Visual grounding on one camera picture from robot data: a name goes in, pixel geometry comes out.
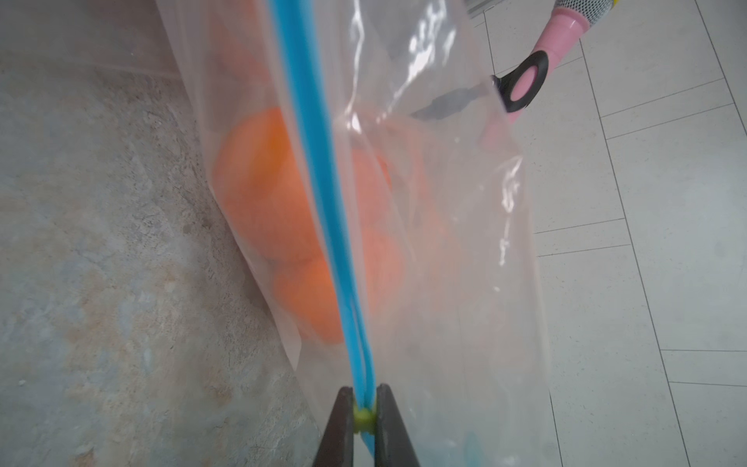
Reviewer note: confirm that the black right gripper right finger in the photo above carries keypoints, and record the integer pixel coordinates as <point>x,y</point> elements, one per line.
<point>393,447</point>

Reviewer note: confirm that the orange fruit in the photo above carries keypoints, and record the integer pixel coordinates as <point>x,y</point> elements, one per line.
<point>306,290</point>
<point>258,185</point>
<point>385,257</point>

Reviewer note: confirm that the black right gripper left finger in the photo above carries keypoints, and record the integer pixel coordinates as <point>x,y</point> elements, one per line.
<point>336,448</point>

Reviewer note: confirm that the clear zip-top bag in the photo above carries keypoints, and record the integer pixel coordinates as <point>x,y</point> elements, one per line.
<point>464,349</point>

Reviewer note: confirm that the pink toy microphone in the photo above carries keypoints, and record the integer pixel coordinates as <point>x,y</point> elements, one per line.
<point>569,22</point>

